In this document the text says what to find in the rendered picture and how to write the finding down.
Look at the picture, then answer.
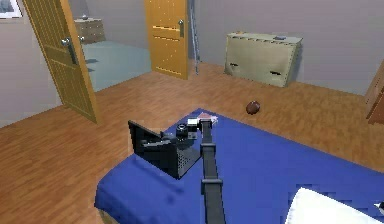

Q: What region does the framed wall picture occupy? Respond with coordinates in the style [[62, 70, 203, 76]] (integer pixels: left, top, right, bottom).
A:
[[0, 0, 24, 20]]

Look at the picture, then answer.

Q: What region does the grey blue pole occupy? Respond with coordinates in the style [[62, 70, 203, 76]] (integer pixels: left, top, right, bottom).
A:
[[188, 0, 202, 76]]

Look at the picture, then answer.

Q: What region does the pink flat book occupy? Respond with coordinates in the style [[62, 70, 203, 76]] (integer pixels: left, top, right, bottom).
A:
[[196, 112, 220, 127]]

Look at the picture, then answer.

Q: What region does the brown wooden cupboard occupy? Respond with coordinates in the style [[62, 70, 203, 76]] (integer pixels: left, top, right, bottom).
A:
[[364, 59, 384, 126]]

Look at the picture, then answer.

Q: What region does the white pillow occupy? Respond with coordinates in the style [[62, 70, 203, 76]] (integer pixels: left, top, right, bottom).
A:
[[284, 186, 384, 224]]

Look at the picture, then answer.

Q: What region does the beige chest of drawers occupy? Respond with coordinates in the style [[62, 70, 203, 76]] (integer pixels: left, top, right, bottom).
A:
[[223, 31, 304, 89]]

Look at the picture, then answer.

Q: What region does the yellow wooden room door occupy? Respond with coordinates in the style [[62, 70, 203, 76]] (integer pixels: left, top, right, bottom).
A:
[[22, 0, 101, 125], [143, 0, 190, 81]]

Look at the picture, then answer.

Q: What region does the black laptop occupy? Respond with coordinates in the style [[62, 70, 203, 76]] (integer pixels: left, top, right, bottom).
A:
[[127, 119, 203, 181]]

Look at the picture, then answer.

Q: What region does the brown ball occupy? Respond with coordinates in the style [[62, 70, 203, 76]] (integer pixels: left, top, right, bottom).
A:
[[245, 100, 261, 116]]

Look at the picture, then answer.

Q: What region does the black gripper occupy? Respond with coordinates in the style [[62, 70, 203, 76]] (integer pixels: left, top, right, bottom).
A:
[[139, 122, 197, 147]]

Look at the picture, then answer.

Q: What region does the blue bed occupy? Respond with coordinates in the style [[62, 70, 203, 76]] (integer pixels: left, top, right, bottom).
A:
[[94, 107, 384, 224]]

